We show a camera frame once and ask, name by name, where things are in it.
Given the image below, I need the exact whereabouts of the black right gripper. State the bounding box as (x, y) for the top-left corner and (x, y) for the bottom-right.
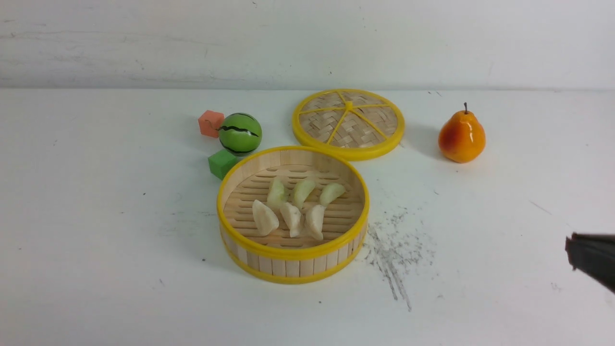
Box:
(565, 233), (615, 293)

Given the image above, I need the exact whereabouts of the green dumpling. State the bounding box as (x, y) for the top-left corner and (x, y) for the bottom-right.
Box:
(319, 183), (346, 207)
(266, 177), (288, 212)
(292, 178), (316, 210)

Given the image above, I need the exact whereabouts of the white dumpling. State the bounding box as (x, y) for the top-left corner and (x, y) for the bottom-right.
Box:
(280, 202), (303, 238)
(305, 204), (326, 241)
(252, 199), (280, 236)

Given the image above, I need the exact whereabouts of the woven bamboo steamer lid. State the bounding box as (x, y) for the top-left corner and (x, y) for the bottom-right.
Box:
(292, 88), (406, 161)

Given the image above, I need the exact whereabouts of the bamboo steamer tray yellow rim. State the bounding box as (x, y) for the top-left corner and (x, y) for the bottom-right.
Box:
(217, 146), (370, 284)

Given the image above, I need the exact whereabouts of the orange toy pear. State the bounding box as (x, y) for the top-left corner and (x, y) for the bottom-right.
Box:
(438, 102), (486, 163)

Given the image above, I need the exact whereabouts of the green striped watermelon ball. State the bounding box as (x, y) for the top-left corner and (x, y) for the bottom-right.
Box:
(218, 112), (263, 156)

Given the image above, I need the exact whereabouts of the green foam cube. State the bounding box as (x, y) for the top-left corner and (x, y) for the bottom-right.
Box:
(207, 149), (238, 180)

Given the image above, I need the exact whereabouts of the orange-red foam cube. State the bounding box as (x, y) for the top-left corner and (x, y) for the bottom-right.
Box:
(198, 110), (225, 138)

